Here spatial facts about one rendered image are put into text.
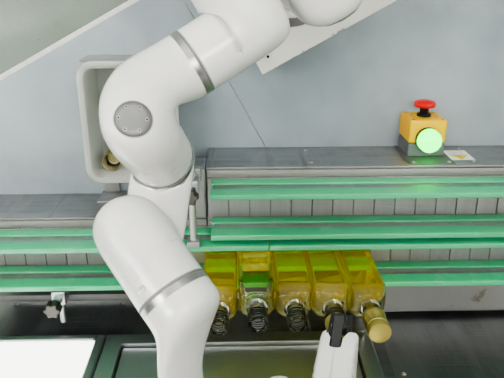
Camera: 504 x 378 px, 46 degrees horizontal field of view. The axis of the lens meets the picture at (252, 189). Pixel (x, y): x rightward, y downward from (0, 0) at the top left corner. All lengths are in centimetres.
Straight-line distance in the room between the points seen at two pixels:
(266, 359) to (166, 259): 44
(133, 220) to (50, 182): 62
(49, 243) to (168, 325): 50
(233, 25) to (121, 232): 27
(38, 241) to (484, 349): 83
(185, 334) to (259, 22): 36
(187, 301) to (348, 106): 66
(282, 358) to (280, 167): 33
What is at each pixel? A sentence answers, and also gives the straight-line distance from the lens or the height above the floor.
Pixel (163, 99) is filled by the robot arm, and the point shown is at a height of 122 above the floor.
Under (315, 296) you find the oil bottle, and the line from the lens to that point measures 95.
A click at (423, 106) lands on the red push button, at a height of 81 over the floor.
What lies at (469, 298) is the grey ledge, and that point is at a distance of 127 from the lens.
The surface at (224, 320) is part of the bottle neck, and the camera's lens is 90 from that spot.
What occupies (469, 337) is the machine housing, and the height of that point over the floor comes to 95.
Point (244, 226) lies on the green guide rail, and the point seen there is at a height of 92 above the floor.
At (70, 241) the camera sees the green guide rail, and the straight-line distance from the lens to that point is 109.
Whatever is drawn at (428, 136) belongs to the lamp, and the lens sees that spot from 113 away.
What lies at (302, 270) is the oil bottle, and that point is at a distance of 99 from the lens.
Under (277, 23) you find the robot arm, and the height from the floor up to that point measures 115.
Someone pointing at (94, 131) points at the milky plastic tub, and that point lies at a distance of 115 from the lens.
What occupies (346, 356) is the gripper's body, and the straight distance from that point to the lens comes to 77.
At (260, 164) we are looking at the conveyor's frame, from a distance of 108.
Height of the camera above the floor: 189
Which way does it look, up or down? 69 degrees down
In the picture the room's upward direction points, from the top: 176 degrees clockwise
